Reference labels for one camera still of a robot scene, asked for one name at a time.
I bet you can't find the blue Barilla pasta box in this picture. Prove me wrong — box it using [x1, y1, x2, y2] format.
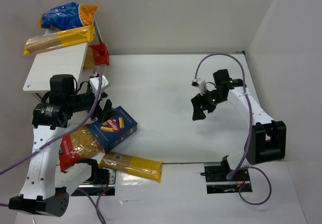
[88, 106, 137, 153]

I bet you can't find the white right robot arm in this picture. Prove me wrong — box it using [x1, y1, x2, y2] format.
[191, 69, 286, 180]

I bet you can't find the yellow spaghetti bag on shelf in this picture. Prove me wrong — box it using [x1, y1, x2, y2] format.
[24, 25, 95, 55]

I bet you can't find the white wooden shelf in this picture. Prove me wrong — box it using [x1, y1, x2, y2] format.
[22, 15, 106, 101]

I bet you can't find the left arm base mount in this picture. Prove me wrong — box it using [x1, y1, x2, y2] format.
[69, 169, 116, 196]

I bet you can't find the yellow spaghetti bag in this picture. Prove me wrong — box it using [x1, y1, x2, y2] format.
[99, 152, 162, 183]
[24, 25, 95, 55]

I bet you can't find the red macaroni pasta bag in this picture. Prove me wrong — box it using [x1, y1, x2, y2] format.
[59, 124, 103, 171]

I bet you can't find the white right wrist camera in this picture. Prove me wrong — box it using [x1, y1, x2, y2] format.
[191, 78, 207, 95]

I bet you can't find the blue orange pasta bag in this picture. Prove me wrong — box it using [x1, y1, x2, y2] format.
[37, 2, 99, 30]

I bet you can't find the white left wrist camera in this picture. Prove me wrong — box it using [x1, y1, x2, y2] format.
[89, 74, 110, 94]

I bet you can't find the red pasta bag under shelf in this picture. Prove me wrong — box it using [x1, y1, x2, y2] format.
[83, 43, 110, 69]

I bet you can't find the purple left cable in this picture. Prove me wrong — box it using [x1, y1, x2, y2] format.
[0, 66, 106, 224]

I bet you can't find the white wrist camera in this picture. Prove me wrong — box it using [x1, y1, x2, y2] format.
[89, 74, 110, 94]
[191, 78, 207, 95]

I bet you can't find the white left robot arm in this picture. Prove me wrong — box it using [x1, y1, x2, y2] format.
[9, 73, 117, 217]

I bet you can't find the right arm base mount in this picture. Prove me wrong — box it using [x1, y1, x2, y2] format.
[200, 163, 253, 194]

